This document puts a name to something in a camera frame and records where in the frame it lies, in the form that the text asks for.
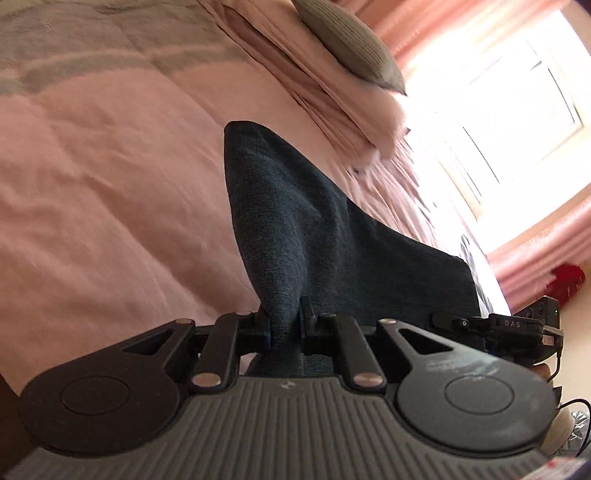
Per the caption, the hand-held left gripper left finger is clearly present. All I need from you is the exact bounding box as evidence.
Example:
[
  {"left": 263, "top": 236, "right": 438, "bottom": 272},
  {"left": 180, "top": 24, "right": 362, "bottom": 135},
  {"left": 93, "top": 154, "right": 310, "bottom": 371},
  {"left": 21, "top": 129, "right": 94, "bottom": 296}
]
[{"left": 108, "top": 305, "right": 274, "bottom": 393}]

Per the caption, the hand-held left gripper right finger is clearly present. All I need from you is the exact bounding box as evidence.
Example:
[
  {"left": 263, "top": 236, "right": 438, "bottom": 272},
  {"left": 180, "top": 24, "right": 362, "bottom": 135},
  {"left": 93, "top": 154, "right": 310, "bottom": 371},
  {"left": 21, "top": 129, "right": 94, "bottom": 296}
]
[{"left": 299, "top": 295, "right": 463, "bottom": 393}]

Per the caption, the bed with pink-grey cover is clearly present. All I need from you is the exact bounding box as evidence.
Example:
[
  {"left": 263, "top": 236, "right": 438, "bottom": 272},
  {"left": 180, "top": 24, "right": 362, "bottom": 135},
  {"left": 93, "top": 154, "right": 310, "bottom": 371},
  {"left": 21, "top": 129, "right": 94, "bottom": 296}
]
[{"left": 0, "top": 0, "right": 513, "bottom": 398}]

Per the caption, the grey pillow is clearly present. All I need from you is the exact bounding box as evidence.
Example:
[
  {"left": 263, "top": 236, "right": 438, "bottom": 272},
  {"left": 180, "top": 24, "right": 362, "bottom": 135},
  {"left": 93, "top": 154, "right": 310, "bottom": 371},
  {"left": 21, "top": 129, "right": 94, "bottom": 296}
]
[{"left": 293, "top": 0, "right": 408, "bottom": 96}]

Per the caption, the black white patterned cloth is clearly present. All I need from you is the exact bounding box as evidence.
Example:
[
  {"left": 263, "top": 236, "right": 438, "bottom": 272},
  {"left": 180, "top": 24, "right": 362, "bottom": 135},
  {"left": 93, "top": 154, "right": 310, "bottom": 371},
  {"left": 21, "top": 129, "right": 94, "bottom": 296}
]
[{"left": 459, "top": 233, "right": 509, "bottom": 315}]

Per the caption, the white round object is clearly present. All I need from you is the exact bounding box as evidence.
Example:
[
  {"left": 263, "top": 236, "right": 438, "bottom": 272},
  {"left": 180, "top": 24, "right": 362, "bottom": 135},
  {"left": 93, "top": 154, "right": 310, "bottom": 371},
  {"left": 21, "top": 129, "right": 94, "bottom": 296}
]
[{"left": 540, "top": 406, "right": 575, "bottom": 455}]

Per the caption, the window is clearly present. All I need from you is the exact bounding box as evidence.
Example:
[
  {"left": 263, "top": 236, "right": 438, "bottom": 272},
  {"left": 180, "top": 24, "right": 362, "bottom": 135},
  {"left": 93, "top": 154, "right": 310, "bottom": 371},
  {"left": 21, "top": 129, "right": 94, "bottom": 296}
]
[{"left": 406, "top": 9, "right": 591, "bottom": 217}]

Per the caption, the silver crinkled bag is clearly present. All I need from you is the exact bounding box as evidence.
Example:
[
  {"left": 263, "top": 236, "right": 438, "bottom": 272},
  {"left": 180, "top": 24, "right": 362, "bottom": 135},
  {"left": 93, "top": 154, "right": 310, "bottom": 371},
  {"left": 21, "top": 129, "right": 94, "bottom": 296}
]
[{"left": 570, "top": 408, "right": 591, "bottom": 457}]

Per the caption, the pink pillow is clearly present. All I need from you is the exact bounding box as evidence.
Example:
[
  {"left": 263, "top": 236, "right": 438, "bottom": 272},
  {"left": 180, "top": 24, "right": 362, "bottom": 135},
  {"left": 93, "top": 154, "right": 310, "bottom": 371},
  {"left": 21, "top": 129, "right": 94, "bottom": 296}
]
[
  {"left": 259, "top": 0, "right": 409, "bottom": 160},
  {"left": 198, "top": 0, "right": 384, "bottom": 160}
]

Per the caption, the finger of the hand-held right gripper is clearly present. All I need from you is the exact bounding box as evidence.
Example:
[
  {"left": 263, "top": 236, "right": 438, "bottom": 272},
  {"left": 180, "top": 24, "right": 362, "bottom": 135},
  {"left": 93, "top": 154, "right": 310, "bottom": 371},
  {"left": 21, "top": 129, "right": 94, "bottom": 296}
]
[{"left": 431, "top": 312, "right": 491, "bottom": 331}]

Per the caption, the red hanging garment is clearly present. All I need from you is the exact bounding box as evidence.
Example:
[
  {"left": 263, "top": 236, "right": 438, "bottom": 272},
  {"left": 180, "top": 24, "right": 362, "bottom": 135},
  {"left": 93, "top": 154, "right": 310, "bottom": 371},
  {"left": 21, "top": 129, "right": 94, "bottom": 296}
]
[{"left": 545, "top": 264, "right": 589, "bottom": 305}]

